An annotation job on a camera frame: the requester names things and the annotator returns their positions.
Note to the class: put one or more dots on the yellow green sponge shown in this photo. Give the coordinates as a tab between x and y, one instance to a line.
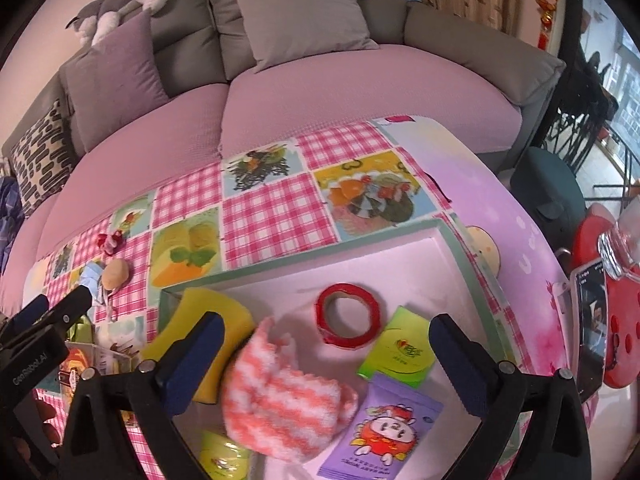
193	304

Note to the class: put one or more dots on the blue plaid clothing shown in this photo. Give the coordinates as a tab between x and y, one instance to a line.
11	217

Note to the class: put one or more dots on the blue face mask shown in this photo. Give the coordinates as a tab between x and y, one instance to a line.
93	277

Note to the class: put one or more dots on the white tray teal rim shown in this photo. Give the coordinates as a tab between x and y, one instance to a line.
424	268

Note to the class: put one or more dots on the purple cartoon snack packet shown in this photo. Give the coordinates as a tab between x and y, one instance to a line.
391	422

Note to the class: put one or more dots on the person's left hand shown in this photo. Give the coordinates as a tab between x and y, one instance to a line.
36	417

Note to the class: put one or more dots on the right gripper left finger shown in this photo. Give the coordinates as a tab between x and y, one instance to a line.
183	367

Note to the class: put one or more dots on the checkered fruit tablecloth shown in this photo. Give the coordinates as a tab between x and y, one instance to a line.
318	190

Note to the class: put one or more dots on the black white patterned cushion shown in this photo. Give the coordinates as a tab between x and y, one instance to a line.
43	159

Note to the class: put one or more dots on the pink white striped cloth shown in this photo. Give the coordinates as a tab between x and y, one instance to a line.
272	407

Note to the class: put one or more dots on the smartphone on stand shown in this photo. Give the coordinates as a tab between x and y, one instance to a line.
590	327

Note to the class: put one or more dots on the teal chair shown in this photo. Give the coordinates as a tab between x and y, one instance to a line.
547	189

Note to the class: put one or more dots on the red tape roll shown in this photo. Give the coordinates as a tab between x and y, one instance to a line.
347	316

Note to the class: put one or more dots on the clear glass jar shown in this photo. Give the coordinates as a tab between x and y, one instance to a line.
618	247

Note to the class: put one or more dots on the green tissue pack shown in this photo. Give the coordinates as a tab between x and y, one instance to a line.
402	351

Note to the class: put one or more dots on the grey white plush toy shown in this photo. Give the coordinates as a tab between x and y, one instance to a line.
99	18

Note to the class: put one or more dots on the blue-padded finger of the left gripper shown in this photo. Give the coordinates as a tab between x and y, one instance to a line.
28	315

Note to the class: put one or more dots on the lime green cloth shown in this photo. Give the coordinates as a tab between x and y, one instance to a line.
82	332

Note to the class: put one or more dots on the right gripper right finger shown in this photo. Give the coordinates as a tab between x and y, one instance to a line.
468	366

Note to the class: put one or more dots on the black metal rack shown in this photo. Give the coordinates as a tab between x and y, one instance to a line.
584	108

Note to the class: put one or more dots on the clear box orange label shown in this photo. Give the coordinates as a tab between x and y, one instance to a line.
114	349

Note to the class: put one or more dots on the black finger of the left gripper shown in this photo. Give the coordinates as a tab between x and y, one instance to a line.
59	318

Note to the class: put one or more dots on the mauve cushion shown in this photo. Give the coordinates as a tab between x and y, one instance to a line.
114	82

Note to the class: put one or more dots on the grey cushion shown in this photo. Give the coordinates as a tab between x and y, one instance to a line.
282	31

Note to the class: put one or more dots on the red stool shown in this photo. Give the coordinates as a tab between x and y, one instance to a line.
622	357

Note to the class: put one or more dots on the grey pink sofa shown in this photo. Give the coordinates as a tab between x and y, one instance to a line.
487	88

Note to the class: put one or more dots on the small green packet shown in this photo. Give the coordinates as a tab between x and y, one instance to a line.
222	458

